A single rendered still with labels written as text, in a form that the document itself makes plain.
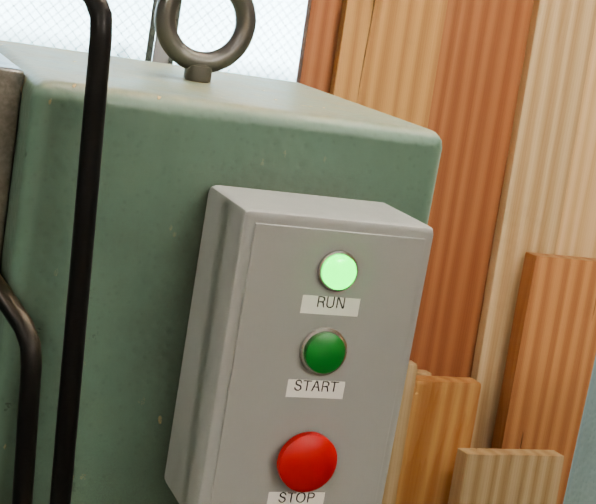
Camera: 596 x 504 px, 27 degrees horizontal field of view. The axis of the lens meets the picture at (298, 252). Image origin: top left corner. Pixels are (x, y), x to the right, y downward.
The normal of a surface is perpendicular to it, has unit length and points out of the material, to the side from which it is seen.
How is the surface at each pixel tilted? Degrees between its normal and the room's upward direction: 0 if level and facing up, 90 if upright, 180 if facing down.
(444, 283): 87
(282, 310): 90
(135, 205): 90
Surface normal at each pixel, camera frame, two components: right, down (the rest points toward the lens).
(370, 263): 0.35, 0.25
